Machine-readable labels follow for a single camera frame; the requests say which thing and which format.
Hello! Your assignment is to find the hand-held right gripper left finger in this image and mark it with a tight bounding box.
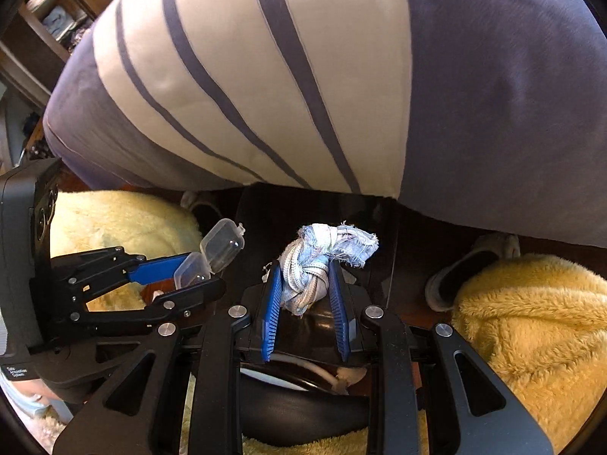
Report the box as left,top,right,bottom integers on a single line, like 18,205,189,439
52,264,285,455

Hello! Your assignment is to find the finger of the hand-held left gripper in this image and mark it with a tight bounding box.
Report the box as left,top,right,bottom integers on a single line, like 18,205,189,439
51,245,191,305
70,279,227,338

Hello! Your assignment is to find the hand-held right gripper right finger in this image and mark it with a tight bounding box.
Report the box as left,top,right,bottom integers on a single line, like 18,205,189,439
328,260,555,455

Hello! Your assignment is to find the knotted white blue rope toy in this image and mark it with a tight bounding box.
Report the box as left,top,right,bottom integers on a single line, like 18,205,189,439
279,222,381,316

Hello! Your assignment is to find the clear plastic small case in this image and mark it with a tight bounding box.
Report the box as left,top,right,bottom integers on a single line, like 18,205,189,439
173,218,248,290

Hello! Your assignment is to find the black bin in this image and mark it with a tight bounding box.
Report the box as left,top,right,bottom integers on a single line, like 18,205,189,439
234,184,423,437

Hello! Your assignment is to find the yellow fluffy rug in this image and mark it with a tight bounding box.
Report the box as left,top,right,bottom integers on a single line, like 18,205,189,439
47,190,204,314
450,253,607,452

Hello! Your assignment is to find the grey slipper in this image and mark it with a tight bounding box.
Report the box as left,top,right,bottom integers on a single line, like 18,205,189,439
180,191,220,228
424,232,522,314

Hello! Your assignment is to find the blue white striped bedcover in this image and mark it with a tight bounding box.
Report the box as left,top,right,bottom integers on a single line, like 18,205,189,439
42,0,607,247

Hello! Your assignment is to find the wooden shelf unit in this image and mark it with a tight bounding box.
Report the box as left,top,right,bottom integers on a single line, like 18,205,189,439
0,0,143,100

